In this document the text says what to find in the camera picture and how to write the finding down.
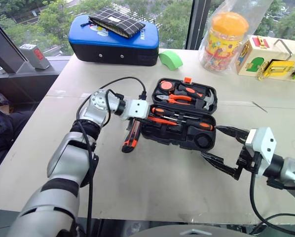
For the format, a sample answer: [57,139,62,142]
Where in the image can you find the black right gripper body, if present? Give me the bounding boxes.
[233,145,260,181]

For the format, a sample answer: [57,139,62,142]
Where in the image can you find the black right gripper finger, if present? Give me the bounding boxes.
[216,125,250,145]
[201,152,239,181]

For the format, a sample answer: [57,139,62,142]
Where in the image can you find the black orange utility knife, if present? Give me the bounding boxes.
[121,120,141,154]

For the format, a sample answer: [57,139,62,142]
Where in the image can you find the black plastic tool case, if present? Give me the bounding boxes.
[140,77,218,152]

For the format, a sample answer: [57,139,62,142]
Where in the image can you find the blue black hard case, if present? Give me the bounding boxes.
[68,14,160,67]

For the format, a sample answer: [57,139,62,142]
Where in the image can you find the slim orange screwdriver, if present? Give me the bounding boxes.
[147,115,183,126]

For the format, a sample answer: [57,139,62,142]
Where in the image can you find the orange black tape measure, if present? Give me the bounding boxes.
[159,80,175,92]

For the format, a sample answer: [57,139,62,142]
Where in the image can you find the black orange claw hammer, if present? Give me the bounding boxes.
[177,84,216,111]

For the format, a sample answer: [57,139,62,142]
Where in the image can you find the green curved block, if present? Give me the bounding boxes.
[158,50,184,72]

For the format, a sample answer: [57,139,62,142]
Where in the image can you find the wooden latch lock box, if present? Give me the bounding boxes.
[236,35,295,83]

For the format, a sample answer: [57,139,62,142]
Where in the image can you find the plastic jar with orange lid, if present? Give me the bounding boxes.
[201,11,250,74]

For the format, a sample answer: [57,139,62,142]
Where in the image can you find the black checked zipper pouch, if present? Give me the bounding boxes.
[80,6,147,39]

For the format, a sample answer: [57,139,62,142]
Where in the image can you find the black window pillar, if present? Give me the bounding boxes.
[185,0,211,50]

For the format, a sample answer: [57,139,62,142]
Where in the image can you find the dark window sill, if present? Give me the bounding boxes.
[0,55,72,104]

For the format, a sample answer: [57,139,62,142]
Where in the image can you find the grey box with red label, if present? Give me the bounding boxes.
[19,43,51,70]

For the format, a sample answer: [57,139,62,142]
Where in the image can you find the clear plastic bag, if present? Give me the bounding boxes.
[198,0,274,75]

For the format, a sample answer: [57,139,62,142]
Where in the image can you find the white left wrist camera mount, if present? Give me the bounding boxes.
[120,98,150,122]

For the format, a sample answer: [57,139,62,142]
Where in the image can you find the orange black handled screwdriver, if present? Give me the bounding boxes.
[162,115,214,131]
[151,107,200,120]

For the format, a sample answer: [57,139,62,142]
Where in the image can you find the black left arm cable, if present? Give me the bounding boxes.
[75,76,148,237]

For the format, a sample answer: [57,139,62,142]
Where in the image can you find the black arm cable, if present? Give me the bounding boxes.
[248,171,295,235]
[75,76,148,237]

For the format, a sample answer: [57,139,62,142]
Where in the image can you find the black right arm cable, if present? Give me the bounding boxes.
[248,171,295,235]

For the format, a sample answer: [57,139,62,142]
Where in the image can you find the orange handled pliers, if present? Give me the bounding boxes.
[156,93,194,106]

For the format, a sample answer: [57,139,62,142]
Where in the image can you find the dark slanted window frame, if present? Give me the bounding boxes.
[0,13,25,75]

